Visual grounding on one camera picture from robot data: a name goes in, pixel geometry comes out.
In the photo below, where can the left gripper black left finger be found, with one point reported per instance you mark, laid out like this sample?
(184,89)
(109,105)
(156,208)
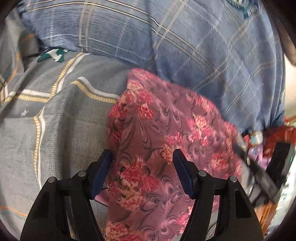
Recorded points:
(62,209)

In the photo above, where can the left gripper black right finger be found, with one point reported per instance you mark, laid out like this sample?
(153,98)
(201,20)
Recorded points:
(236,218)

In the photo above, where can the pink floral garment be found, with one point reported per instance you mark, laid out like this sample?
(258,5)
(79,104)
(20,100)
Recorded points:
(150,120)

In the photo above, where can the red plastic bag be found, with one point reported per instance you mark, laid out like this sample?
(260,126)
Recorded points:
(278,134)

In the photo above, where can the grey plaid bed sheet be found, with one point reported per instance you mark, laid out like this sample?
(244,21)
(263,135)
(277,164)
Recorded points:
(53,116)

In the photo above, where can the blue plaid pillow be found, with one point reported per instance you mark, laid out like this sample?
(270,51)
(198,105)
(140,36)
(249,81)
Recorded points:
(227,51)

